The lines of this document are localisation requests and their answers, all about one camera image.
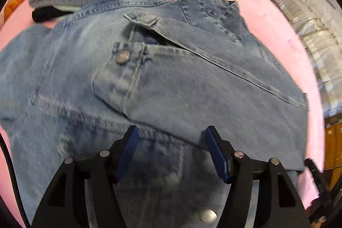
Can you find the white satin lace cover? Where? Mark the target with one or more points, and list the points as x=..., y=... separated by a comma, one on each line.
x=318, y=30

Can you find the black folded garment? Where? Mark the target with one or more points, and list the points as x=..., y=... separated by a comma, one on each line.
x=45, y=14

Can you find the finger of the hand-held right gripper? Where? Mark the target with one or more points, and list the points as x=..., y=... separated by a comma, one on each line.
x=315, y=173

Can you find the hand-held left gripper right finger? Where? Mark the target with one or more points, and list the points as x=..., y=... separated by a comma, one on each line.
x=217, y=158

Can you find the orange printed cloth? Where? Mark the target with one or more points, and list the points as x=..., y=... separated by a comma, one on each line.
x=16, y=5

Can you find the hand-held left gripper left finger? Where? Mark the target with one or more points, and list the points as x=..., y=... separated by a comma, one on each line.
x=129, y=153

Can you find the blue denim jacket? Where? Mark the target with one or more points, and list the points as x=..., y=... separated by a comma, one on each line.
x=173, y=83

